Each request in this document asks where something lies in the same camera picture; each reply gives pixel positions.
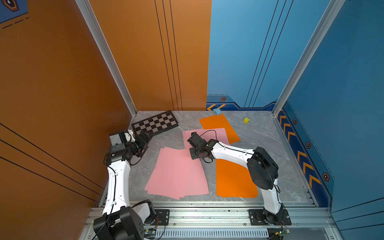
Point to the aluminium corner post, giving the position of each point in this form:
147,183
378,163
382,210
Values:
318,35
100,39

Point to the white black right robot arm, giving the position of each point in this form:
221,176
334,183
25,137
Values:
263,171

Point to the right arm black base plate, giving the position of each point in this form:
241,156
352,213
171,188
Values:
265,218

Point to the ventilation grille strip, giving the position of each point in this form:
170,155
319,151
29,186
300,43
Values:
213,233

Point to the left aluminium corner post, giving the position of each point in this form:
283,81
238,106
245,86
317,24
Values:
100,39

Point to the black grey chessboard case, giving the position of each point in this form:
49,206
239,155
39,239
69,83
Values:
156,125

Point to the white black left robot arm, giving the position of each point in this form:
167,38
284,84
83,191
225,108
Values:
120,220

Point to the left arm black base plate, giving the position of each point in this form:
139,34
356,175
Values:
161,218

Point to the pink paper underneath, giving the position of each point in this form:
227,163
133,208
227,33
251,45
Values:
177,175

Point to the pink paper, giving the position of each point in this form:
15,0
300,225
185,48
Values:
216,134

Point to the small blue toy box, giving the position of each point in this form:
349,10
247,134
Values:
217,111

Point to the left green circuit board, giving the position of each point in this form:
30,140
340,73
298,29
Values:
150,234

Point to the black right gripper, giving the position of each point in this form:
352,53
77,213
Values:
192,154

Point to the right aluminium corner post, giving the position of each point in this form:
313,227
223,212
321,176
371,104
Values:
318,35

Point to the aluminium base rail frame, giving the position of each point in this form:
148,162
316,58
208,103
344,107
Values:
308,221

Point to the right green circuit board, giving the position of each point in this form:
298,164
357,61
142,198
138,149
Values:
277,234

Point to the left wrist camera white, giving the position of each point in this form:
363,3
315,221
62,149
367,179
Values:
129,134

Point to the orange curved paper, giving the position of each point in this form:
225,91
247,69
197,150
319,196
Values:
217,122

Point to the orange paper front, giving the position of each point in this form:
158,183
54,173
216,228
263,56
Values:
234,181

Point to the green circuit board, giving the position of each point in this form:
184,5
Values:
277,234
150,234

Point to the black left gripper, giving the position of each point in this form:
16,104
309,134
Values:
143,143

